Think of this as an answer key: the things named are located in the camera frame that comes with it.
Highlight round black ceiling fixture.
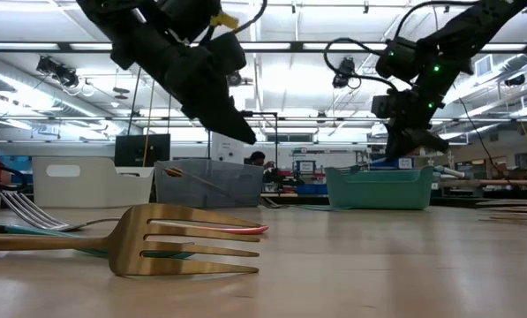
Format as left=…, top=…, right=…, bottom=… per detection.
left=227, top=70, right=253, bottom=87

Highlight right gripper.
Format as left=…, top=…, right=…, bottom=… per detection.
left=384, top=65, right=450, bottom=163

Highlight copper-coloured utensil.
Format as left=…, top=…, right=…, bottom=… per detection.
left=477, top=210, right=527, bottom=224

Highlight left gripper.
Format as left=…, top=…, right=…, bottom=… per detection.
left=110, top=26, right=258, bottom=146

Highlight black monitor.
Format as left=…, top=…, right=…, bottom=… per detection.
left=114, top=133, right=171, bottom=168

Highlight blue crate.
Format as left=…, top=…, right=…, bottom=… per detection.
left=296, top=183, right=328, bottom=196

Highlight grey translucent plastic bin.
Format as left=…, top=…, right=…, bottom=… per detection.
left=154, top=158, right=265, bottom=209

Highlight teal plastic bin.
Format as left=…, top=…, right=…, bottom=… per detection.
left=324, top=165, right=436, bottom=210

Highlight blue storage bins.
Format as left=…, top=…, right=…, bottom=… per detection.
left=371, top=156, right=417, bottom=171

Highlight white plastic bin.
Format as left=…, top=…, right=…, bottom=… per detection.
left=32, top=156, right=154, bottom=208

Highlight gold spoon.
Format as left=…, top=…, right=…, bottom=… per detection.
left=163, top=166, right=246, bottom=205

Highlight person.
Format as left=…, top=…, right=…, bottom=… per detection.
left=248, top=150, right=276, bottom=170

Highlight black ceiling camera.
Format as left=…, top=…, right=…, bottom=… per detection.
left=35, top=55, right=81, bottom=89
left=332, top=56, right=362, bottom=90

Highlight thin black cable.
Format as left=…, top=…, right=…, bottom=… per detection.
left=459, top=97, right=514, bottom=183

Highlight black overhead frame bar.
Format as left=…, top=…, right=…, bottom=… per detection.
left=0, top=41, right=527, bottom=55

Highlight gold utensil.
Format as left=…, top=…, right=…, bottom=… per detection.
left=474, top=199, right=527, bottom=211

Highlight framed sign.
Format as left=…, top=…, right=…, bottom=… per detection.
left=295, top=159, right=317, bottom=176

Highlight gold fork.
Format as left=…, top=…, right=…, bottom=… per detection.
left=0, top=202, right=262, bottom=278

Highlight black aluminium table frame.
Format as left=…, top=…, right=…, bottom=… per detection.
left=260, top=193, right=527, bottom=209

